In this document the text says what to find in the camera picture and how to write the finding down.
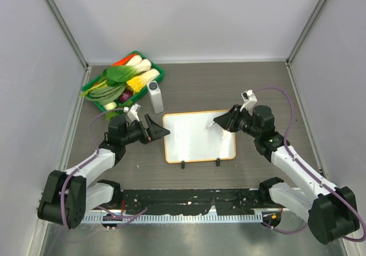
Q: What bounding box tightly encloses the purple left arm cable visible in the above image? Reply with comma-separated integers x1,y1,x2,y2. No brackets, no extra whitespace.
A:
58,109,148,231

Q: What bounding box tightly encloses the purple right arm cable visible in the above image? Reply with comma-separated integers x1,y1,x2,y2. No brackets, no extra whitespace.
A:
254,86,366,242

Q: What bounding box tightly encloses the yellow napa cabbage toy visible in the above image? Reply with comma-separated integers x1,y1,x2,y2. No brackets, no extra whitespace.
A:
126,69,160,93

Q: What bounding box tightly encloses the green onion toy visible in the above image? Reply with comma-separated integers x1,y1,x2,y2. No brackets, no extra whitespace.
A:
79,82,126,110

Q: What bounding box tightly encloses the grey slotted cable duct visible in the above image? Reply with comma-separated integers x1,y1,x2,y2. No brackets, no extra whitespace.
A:
81,211,263,225

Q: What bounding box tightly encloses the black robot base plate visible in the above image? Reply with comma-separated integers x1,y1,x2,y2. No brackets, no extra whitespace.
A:
103,189,286,216

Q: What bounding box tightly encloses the green bok choy toy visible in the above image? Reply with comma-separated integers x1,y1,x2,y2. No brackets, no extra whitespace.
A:
98,54,142,86

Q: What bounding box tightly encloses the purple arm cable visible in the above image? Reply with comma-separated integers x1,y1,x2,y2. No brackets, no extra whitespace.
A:
58,109,148,231
254,86,366,242

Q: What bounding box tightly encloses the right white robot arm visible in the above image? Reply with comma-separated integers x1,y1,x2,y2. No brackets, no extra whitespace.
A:
214,105,365,245

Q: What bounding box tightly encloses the yellow framed whiteboard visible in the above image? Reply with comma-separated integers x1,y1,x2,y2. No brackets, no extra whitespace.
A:
162,110,236,164

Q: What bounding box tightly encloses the green plastic vegetable tray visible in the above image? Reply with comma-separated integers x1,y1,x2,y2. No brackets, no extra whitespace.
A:
79,51,165,112

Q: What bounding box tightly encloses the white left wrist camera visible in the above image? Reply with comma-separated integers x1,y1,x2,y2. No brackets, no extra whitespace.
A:
124,103,141,122

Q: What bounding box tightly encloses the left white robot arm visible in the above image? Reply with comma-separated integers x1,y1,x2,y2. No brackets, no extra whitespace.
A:
37,114,170,229

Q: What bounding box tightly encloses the white bok choy toy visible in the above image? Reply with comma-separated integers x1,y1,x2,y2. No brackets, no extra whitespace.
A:
134,59,152,75

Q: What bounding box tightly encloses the purple toy onion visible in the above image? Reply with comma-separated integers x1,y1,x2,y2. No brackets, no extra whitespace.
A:
118,90,133,103

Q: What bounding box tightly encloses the orange toy carrot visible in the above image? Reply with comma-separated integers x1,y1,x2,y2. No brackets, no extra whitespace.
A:
112,52,137,67

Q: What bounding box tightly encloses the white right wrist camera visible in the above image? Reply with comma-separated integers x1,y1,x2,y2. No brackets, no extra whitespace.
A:
240,90,257,111

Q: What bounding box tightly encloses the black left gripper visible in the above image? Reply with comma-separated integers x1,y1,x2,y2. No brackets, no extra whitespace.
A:
121,114,169,145

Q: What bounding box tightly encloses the white pen holder box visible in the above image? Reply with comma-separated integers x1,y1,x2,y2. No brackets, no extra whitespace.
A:
147,81,164,114

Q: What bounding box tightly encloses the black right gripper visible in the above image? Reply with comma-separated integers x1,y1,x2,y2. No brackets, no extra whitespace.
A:
214,105,261,139

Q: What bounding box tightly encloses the black wire whiteboard stand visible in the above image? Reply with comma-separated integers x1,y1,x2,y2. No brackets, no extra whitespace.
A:
180,158,221,169

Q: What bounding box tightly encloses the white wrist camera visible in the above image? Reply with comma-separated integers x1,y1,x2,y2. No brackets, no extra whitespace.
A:
240,90,257,111
124,103,141,122

